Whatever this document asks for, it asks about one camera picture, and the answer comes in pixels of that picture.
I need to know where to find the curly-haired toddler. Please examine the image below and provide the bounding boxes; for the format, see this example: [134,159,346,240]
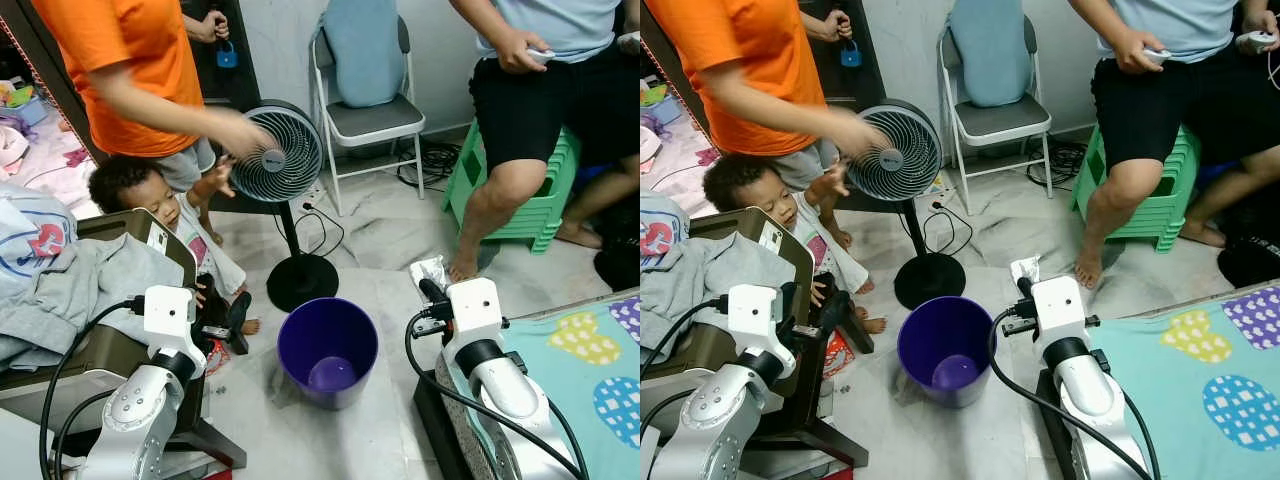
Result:
[703,155,886,336]
[88,155,261,336]

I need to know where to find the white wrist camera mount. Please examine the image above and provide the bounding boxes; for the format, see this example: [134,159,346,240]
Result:
[143,285,208,359]
[445,278,503,349]
[1030,276,1088,346]
[727,283,796,356]

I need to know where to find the purple plastic bin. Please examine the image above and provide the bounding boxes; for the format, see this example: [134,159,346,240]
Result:
[897,295,997,408]
[277,297,379,409]

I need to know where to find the stacked green plastic stools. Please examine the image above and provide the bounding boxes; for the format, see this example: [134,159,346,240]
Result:
[443,120,581,254]
[1070,122,1201,254]

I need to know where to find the person in black shorts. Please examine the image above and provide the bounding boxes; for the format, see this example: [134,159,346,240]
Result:
[1068,0,1280,289]
[448,0,641,283]

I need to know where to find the black floor cable bundle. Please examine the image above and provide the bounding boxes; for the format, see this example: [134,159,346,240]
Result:
[1025,140,1089,191]
[398,140,461,191]

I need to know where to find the teal cushion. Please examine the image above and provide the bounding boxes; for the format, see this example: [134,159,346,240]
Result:
[322,0,406,109]
[948,0,1031,109]

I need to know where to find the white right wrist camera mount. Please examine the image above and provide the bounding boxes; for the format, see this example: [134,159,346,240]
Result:
[1030,276,1088,346]
[445,278,503,349]

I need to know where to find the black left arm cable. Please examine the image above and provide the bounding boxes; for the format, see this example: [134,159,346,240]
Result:
[38,297,146,480]
[640,297,731,480]

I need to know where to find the grey black standing fan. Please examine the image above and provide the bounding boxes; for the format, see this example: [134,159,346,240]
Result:
[848,98,966,311]
[228,100,341,313]

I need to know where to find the grey white folding chair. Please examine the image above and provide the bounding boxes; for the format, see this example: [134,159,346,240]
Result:
[310,15,426,216]
[938,15,1054,216]

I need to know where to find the grey quilted mattress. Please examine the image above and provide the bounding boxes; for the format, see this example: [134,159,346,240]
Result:
[1048,280,1280,480]
[435,290,641,480]

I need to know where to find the dark brown printer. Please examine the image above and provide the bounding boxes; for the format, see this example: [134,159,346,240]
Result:
[640,208,816,421]
[0,208,206,421]

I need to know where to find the grey garment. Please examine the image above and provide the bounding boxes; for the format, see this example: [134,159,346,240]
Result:
[0,235,186,369]
[640,232,793,353]

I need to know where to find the person in orange shirt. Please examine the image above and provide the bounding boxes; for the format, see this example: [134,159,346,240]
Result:
[645,0,891,191]
[30,0,271,191]

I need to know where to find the white plastic bag with logo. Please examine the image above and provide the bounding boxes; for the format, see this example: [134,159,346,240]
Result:
[0,183,79,301]
[640,190,691,263]

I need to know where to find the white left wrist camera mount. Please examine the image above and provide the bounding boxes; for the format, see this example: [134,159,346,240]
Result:
[727,283,796,356]
[143,285,208,359]

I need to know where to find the dark bed base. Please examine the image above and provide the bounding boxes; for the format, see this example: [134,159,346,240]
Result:
[1035,368,1081,480]
[413,365,471,480]

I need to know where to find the pink floor mat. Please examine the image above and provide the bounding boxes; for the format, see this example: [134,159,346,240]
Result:
[645,110,721,191]
[10,105,101,216]

